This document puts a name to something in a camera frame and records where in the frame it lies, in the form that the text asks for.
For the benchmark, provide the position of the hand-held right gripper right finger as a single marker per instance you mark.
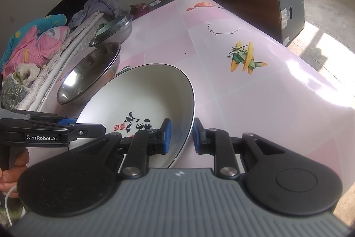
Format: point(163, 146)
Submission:
point(195, 135)

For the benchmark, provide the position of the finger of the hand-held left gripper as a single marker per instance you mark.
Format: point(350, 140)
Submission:
point(68, 121)
point(88, 131)

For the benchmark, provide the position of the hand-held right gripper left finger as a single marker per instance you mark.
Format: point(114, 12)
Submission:
point(167, 137)

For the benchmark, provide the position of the stainless steel bowl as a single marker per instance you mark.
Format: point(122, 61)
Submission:
point(83, 78)
point(118, 37)

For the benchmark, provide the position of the white plate with black print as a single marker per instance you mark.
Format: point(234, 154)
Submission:
point(138, 98)

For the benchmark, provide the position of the person's left hand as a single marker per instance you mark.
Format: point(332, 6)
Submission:
point(9, 177)

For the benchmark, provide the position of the grey floral cloth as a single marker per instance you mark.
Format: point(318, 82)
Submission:
point(14, 92)

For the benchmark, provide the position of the pink printed tablecloth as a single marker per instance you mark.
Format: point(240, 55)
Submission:
point(249, 114)

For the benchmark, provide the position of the white fluffy cloth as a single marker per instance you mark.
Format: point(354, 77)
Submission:
point(25, 71)

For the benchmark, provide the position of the grey quilted mattress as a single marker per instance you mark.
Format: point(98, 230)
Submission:
point(75, 37)

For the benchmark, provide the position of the pink and blue blanket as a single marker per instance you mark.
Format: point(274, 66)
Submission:
point(36, 42)

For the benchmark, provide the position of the grey purple clothing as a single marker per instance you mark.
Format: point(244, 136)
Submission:
point(94, 8)

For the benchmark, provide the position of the red onion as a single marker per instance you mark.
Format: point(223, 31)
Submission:
point(140, 8)

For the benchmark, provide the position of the dark printed flat box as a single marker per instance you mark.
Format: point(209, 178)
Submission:
point(158, 3)

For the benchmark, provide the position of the large brown cardboard box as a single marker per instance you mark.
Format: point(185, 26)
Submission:
point(263, 3)

